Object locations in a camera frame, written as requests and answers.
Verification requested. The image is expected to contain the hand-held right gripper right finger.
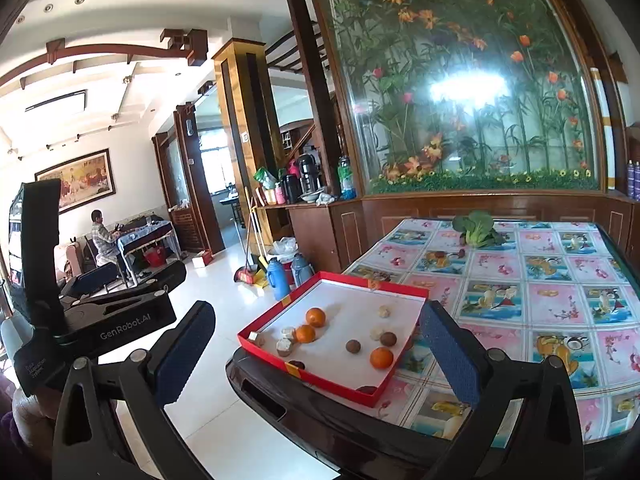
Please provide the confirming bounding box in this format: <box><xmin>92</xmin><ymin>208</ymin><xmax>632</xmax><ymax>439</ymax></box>
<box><xmin>419</xmin><ymin>300</ymin><xmax>586</xmax><ymax>480</ymax></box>

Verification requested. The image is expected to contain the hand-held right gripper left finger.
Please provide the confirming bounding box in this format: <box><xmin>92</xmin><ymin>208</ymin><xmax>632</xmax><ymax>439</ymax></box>
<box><xmin>52</xmin><ymin>300</ymin><xmax>217</xmax><ymax>480</ymax></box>

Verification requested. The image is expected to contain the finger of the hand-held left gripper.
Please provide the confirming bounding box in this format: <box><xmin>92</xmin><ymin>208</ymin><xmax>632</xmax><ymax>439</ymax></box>
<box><xmin>64</xmin><ymin>263</ymin><xmax>119</xmax><ymax>301</ymax></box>
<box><xmin>120</xmin><ymin>259</ymin><xmax>187</xmax><ymax>306</ymax></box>

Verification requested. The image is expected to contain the red shallow box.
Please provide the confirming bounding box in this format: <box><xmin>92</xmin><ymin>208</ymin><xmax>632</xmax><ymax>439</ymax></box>
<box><xmin>236</xmin><ymin>271</ymin><xmax>431</xmax><ymax>408</ymax></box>

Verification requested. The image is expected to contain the person's left hand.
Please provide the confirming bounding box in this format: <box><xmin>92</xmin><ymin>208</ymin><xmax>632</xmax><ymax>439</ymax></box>
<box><xmin>12</xmin><ymin>386</ymin><xmax>60</xmax><ymax>423</ymax></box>

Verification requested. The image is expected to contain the table with dark cloth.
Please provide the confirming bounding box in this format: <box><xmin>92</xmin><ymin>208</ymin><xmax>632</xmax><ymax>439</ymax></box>
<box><xmin>116</xmin><ymin>217</ymin><xmax>176</xmax><ymax>286</ymax></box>

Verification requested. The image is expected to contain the broom with red dustpan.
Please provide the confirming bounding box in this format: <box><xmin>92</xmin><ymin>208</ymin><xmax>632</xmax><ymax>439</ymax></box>
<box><xmin>235</xmin><ymin>187</ymin><xmax>269</xmax><ymax>287</ymax></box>

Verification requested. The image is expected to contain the fruit print tablecloth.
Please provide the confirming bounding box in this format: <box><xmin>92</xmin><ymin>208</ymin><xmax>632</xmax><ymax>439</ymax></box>
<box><xmin>342</xmin><ymin>217</ymin><xmax>640</xmax><ymax>448</ymax></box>

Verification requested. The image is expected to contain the blue thermos flask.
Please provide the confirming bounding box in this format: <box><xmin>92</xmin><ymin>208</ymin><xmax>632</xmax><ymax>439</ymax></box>
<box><xmin>266</xmin><ymin>257</ymin><xmax>291</xmax><ymax>302</ymax></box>
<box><xmin>291</xmin><ymin>252</ymin><xmax>316</xmax><ymax>286</ymax></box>

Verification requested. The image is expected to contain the green bok choy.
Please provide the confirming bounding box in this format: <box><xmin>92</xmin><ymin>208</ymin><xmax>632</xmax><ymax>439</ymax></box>
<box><xmin>452</xmin><ymin>211</ymin><xmax>506</xmax><ymax>248</ymax></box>

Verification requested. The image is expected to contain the wooden low cabinet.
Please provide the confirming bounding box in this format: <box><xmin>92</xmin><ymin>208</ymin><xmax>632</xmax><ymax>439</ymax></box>
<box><xmin>287</xmin><ymin>191</ymin><xmax>640</xmax><ymax>275</ymax></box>

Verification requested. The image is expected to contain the short black thermos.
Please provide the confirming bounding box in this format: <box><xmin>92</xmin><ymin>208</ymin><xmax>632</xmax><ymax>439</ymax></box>
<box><xmin>282</xmin><ymin>174</ymin><xmax>303</xmax><ymax>205</ymax></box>

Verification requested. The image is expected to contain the wooden pillar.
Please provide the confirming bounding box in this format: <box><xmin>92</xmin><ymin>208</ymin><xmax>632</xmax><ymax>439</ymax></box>
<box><xmin>211</xmin><ymin>39</ymin><xmax>296</xmax><ymax>257</ymax></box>

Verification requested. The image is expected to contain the tall black thermos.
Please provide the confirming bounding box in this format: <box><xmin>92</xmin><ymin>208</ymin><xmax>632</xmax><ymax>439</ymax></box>
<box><xmin>298</xmin><ymin>154</ymin><xmax>318</xmax><ymax>195</ymax></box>

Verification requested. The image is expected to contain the green water bottle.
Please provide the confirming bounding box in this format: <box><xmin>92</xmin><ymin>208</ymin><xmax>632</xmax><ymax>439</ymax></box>
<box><xmin>337</xmin><ymin>155</ymin><xmax>357</xmax><ymax>200</ymax></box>

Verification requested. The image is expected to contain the glass flower display panel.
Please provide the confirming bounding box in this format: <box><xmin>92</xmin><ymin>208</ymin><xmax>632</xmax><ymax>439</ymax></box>
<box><xmin>302</xmin><ymin>0</ymin><xmax>621</xmax><ymax>201</ymax></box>

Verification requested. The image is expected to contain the framed wall painting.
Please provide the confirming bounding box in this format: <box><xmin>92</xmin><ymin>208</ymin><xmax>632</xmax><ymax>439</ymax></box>
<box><xmin>35</xmin><ymin>148</ymin><xmax>117</xmax><ymax>212</ymax></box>

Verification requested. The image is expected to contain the wooden door frame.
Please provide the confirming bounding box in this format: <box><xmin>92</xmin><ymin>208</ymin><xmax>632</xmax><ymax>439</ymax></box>
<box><xmin>152</xmin><ymin>105</ymin><xmax>226</xmax><ymax>257</ymax></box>

